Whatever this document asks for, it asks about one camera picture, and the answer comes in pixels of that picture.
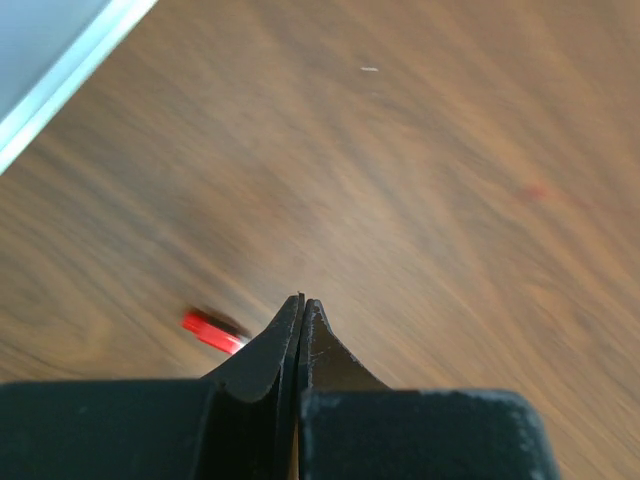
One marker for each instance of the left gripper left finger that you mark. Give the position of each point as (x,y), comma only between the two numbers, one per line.
(236,422)

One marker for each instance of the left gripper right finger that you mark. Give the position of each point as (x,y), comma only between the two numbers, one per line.
(353,426)

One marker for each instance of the red pen cap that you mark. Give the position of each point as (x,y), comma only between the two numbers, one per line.
(216,329)

